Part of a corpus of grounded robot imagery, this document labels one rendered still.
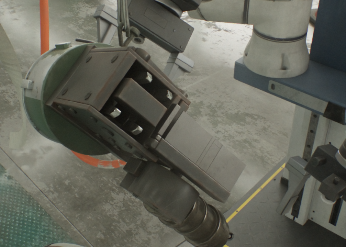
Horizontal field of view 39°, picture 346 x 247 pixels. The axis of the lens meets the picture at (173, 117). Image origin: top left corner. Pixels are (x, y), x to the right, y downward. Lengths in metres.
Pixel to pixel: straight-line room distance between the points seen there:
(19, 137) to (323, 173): 0.74
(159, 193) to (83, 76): 0.16
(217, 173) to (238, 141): 2.26
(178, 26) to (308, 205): 1.17
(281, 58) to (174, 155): 0.91
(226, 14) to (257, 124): 1.66
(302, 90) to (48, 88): 0.89
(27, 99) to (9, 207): 1.85
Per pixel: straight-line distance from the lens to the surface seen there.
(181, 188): 0.56
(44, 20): 0.78
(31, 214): 2.47
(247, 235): 1.90
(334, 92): 1.39
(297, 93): 1.40
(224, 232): 0.69
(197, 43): 3.80
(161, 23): 0.87
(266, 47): 1.40
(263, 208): 2.00
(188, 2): 0.84
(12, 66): 1.06
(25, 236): 2.39
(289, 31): 1.37
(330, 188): 0.82
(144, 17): 0.85
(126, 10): 0.55
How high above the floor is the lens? 1.75
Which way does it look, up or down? 36 degrees down
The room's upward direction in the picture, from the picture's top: straight up
